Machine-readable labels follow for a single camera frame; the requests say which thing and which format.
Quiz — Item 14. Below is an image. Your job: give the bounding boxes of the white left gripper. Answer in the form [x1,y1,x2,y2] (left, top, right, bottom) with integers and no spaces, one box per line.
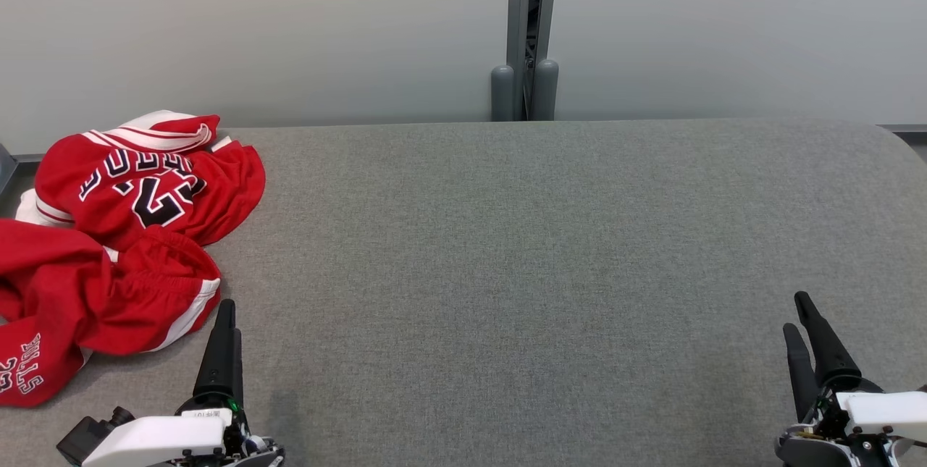
[81,299,285,467]

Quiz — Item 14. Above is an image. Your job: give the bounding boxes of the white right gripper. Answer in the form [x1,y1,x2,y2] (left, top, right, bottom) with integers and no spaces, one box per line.
[776,291,927,467]

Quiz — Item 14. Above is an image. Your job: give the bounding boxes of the red shorts with white stripe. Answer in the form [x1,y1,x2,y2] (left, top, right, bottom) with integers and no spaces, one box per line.
[0,218,222,408]

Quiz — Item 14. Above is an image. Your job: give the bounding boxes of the red Bulls 23 jersey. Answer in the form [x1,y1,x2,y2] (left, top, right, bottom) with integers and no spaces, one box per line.
[14,110,267,251]

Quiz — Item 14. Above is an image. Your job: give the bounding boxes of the grey cylindrical post foot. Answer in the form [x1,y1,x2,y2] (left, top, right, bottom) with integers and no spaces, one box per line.
[491,64,515,122]
[531,59,560,122]

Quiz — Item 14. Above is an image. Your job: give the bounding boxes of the grey metal partition post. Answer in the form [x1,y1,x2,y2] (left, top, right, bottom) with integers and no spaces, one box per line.
[507,0,561,122]

